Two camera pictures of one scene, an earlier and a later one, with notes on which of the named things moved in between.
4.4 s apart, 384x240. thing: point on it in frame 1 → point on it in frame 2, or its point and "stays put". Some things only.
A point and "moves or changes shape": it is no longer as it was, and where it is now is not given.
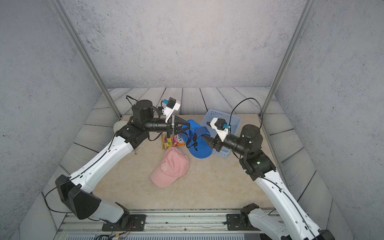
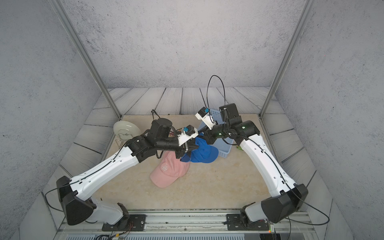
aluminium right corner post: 306,7 stays put
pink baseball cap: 173,165 stays put
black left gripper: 170,125 → 184,148
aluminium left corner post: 63,17 stays put
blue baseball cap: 197,146 moves or changes shape
